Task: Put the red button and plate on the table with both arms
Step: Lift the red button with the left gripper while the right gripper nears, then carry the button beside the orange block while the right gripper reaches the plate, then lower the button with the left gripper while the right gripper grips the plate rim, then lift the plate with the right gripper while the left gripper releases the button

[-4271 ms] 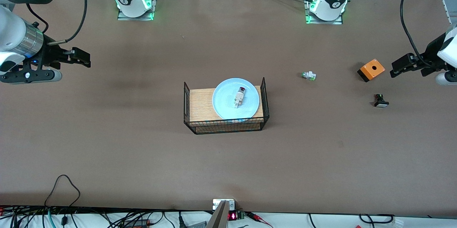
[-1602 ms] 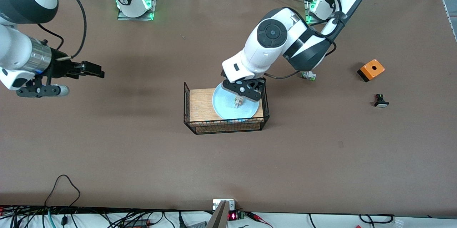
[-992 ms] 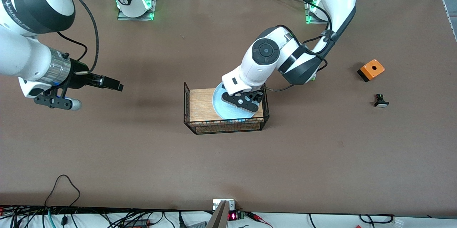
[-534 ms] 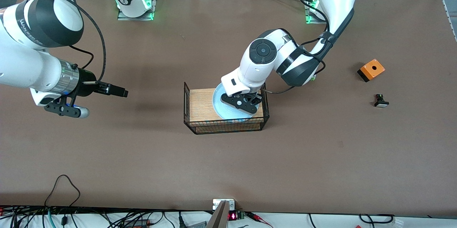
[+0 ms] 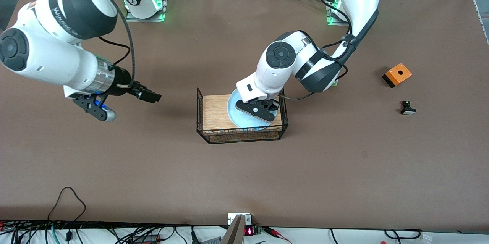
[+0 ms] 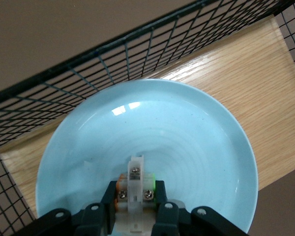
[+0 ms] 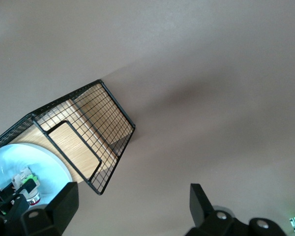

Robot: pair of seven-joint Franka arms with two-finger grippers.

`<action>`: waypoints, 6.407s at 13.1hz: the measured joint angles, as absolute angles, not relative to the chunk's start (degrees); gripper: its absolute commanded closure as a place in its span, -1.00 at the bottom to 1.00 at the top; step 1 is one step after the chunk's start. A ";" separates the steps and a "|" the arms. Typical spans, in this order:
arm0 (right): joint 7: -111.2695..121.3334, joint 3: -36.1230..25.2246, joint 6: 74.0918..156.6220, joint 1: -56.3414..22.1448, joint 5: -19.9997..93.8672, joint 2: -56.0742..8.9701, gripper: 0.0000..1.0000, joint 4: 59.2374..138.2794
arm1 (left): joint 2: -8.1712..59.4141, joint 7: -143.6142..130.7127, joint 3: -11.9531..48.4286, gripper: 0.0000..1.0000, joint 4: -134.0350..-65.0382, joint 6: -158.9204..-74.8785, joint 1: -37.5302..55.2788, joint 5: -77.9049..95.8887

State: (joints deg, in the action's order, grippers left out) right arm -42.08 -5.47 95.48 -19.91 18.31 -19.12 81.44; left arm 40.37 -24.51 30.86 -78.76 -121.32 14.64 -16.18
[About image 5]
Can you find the black white-capped push button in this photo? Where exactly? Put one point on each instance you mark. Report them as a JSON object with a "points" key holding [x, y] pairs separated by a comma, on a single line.
{"points": [[407, 109]]}

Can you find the red black probe clip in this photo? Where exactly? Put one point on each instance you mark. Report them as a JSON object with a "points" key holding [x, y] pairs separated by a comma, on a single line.
{"points": [[277, 233]]}

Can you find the black power adapter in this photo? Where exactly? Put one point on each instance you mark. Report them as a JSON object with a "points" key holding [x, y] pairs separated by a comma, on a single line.
{"points": [[147, 238]]}

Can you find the orange button enclosure box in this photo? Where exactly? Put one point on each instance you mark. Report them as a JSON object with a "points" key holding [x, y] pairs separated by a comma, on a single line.
{"points": [[397, 74]]}

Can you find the red digit display module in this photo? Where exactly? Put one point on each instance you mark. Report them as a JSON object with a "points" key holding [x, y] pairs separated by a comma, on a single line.
{"points": [[250, 231]]}

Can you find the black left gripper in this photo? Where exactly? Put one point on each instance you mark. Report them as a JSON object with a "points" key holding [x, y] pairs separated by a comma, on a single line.
{"points": [[273, 107]]}

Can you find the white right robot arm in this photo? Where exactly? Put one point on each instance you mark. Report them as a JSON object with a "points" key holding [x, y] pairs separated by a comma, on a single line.
{"points": [[46, 57]]}

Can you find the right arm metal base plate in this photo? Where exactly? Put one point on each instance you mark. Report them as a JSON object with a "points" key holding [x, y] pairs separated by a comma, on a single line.
{"points": [[131, 17]]}

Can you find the light blue plate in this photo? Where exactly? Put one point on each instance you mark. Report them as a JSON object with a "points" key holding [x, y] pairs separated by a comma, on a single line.
{"points": [[238, 120]]}

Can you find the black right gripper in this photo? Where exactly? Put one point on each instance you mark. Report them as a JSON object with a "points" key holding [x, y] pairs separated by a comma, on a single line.
{"points": [[121, 84]]}

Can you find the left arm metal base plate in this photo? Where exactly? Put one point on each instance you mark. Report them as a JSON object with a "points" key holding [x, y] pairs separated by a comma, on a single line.
{"points": [[331, 21]]}

